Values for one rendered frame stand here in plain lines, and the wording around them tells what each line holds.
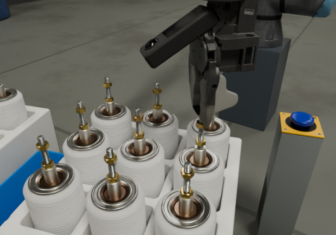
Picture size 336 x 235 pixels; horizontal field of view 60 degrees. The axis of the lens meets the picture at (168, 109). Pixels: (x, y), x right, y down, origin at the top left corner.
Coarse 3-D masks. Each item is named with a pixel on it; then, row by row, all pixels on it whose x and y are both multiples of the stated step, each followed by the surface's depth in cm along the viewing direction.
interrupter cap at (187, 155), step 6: (186, 150) 56; (192, 150) 56; (210, 150) 56; (180, 156) 55; (186, 156) 55; (192, 156) 55; (210, 156) 55; (216, 156) 55; (180, 162) 53; (192, 162) 54; (204, 162) 54; (210, 162) 53; (216, 162) 53; (198, 168) 52; (204, 168) 52; (210, 168) 52
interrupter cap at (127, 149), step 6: (132, 138) 60; (150, 138) 60; (126, 144) 58; (132, 144) 58; (150, 144) 58; (156, 144) 58; (120, 150) 56; (126, 150) 56; (132, 150) 57; (150, 150) 57; (156, 150) 56; (126, 156) 55; (132, 156) 55; (138, 156) 55; (144, 156) 55; (150, 156) 55
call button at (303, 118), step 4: (296, 112) 54; (300, 112) 54; (304, 112) 54; (292, 116) 53; (296, 116) 53; (300, 116) 53; (304, 116) 53; (308, 116) 53; (292, 120) 53; (296, 120) 52; (300, 120) 52; (304, 120) 52; (308, 120) 52; (312, 120) 52; (296, 124) 52; (300, 124) 52; (304, 124) 51; (308, 124) 51
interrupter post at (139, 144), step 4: (144, 136) 56; (136, 140) 55; (140, 140) 55; (144, 140) 56; (136, 144) 55; (140, 144) 55; (144, 144) 56; (136, 148) 56; (140, 148) 56; (144, 148) 57; (140, 152) 56
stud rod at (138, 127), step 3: (135, 108) 53; (138, 108) 53; (135, 111) 52; (138, 111) 52; (135, 114) 53; (138, 114) 53; (138, 123) 54; (138, 126) 54; (138, 129) 54; (138, 132) 55
